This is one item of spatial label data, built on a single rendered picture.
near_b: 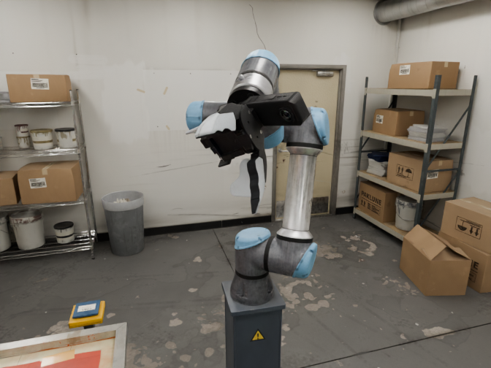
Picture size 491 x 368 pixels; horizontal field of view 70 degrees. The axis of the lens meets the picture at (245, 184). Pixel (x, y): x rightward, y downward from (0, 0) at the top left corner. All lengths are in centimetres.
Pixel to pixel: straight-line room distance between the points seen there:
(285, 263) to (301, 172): 28
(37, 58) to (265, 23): 256
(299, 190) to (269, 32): 369
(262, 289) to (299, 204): 31
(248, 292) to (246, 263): 10
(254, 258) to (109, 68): 351
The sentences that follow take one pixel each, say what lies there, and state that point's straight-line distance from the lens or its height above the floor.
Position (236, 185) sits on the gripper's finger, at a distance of 55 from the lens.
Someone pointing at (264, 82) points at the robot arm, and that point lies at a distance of 63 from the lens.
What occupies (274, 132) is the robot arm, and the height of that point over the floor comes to 180.
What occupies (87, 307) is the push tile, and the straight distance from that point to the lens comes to 174.
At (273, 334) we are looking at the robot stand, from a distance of 129.
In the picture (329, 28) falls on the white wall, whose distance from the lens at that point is 498.
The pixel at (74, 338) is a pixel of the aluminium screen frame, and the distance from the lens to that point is 156.
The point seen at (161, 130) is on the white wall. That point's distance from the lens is 437.
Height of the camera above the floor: 190
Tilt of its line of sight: 16 degrees down
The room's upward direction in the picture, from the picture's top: straight up
